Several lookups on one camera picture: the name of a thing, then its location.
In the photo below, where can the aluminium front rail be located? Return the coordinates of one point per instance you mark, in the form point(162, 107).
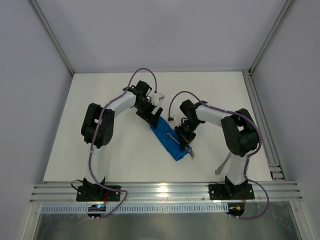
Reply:
point(160, 192)

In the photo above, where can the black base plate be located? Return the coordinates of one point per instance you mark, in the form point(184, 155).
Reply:
point(217, 191)
point(90, 192)

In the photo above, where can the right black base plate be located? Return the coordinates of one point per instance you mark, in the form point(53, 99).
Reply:
point(217, 191)

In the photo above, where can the left controller board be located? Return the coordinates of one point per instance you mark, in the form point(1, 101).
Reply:
point(95, 211)

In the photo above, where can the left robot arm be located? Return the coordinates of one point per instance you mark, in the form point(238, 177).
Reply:
point(98, 124)

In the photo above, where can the right aluminium side rail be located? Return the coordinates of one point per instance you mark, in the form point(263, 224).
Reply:
point(274, 162)

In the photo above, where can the silver table knife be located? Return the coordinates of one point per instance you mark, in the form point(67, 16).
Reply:
point(221, 167)

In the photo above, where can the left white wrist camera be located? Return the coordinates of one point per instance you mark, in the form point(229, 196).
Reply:
point(157, 97)

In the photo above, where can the right controller board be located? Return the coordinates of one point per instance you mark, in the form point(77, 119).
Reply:
point(235, 210)

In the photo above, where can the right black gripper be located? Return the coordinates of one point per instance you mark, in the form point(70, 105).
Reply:
point(185, 133)

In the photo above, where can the silver fork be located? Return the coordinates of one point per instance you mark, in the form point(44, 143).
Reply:
point(188, 149)

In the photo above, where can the left aluminium frame post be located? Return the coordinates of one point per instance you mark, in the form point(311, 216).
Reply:
point(51, 34)

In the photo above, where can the slotted grey cable duct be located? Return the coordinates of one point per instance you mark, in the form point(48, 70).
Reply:
point(137, 208)

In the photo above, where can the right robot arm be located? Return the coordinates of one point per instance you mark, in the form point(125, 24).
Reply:
point(242, 137)

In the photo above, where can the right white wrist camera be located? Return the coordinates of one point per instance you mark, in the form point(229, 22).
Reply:
point(174, 120)

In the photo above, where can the aluminium frame post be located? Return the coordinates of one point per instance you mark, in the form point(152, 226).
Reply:
point(51, 34)
point(272, 33)

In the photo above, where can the blue satin napkin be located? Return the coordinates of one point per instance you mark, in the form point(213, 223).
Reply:
point(171, 146)

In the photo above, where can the right aluminium frame post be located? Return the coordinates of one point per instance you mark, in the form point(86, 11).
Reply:
point(272, 33)

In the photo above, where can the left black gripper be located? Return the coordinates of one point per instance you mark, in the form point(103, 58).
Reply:
point(150, 113)

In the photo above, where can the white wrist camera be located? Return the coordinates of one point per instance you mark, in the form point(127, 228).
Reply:
point(157, 97)
point(174, 120)

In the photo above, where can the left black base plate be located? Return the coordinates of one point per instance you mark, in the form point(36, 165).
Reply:
point(90, 192)

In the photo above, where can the controller board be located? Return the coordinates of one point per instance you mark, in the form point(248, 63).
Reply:
point(235, 210)
point(95, 211)

